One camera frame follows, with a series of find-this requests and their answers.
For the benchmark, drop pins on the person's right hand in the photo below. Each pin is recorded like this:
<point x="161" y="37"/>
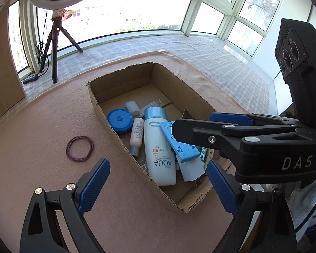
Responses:
<point x="310" y="197"/>

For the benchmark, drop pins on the round blue lid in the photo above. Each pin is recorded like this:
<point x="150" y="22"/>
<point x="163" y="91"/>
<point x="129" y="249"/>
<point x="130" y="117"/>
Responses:
<point x="118" y="120"/>

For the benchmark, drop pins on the white blue-capped sunscreen bottle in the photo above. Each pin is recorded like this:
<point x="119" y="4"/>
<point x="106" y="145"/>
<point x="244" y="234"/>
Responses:
<point x="158" y="152"/>

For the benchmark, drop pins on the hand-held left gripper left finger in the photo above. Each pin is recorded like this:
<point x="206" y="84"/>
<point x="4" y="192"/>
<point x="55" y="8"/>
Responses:
<point x="93" y="187"/>

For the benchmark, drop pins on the black inline remote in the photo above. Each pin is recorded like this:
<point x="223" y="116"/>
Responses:
<point x="30" y="79"/>

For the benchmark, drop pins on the pink blanket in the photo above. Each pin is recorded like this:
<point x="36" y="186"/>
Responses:
<point x="55" y="110"/>

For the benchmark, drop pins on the large wooden board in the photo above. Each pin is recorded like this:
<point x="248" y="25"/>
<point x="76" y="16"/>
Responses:
<point x="2" y="71"/>

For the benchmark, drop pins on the white patterned lighter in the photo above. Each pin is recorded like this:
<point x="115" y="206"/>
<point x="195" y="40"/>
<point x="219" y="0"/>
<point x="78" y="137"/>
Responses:
<point x="150" y="105"/>

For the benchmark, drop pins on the white wall charger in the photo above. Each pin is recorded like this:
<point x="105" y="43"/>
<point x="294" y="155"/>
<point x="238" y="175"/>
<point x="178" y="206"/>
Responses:
<point x="191" y="170"/>

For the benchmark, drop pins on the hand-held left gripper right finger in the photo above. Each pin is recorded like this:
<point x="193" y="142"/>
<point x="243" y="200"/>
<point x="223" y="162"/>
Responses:
<point x="221" y="187"/>

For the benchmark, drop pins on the black tripod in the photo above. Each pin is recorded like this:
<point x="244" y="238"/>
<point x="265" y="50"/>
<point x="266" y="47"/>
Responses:
<point x="54" y="58"/>

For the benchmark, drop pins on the small pink grey-capped bottle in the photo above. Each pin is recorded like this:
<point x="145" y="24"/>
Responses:
<point x="137" y="131"/>

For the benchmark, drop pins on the cardboard box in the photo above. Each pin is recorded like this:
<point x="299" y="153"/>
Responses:
<point x="126" y="84"/>

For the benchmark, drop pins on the blue plastic bracket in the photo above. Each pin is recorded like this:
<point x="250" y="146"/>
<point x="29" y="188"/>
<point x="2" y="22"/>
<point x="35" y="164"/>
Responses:
<point x="181" y="152"/>

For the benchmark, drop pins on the checkered cloth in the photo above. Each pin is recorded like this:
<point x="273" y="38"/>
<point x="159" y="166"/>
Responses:
<point x="213" y="58"/>

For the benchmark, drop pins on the red white paper wad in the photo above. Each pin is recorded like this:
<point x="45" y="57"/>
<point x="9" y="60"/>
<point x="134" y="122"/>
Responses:
<point x="64" y="13"/>

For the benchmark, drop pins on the dark thin card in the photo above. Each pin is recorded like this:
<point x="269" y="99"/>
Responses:
<point x="186" y="115"/>

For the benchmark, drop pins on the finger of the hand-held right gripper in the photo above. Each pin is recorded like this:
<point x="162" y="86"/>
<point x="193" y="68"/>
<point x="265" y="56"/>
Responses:
<point x="231" y="118"/>
<point x="197" y="133"/>

